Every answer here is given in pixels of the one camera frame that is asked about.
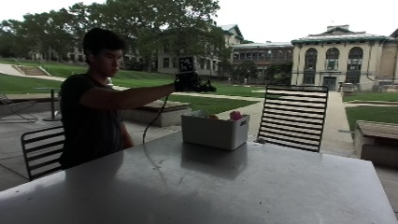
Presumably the white marker cube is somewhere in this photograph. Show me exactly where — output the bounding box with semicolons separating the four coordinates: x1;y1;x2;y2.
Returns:
178;56;197;75

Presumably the white storage box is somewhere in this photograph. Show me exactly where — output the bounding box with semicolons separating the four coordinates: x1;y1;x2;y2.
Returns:
179;112;251;151

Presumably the cream arched building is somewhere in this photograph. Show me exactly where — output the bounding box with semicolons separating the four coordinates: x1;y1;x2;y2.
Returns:
290;24;398;93

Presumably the black glove cable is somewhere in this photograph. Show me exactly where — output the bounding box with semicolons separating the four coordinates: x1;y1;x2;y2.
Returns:
142;94;170;145

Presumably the black slatted metal chair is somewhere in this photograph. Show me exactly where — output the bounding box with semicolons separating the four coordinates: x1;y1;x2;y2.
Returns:
255;84;330;153
20;125;66;182

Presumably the black lounge chair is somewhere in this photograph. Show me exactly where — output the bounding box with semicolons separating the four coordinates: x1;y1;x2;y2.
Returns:
0;92;40;123

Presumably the pale crumpled item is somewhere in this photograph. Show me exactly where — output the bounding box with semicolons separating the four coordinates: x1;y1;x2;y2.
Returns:
187;109;210;119

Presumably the low stone bench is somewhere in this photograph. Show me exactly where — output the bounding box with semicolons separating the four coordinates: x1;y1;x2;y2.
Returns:
353;119;398;169
121;99;193;128

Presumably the large green tree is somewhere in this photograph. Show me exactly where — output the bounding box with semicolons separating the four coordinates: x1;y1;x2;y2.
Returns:
0;0;234;73

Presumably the brick building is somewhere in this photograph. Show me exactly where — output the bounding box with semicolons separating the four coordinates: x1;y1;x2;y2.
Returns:
230;41;294;85

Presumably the round pedestal table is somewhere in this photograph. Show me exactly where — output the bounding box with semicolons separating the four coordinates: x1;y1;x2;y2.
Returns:
33;87;64;122

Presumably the the person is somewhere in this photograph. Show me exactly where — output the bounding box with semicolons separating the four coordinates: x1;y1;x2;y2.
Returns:
57;27;218;171

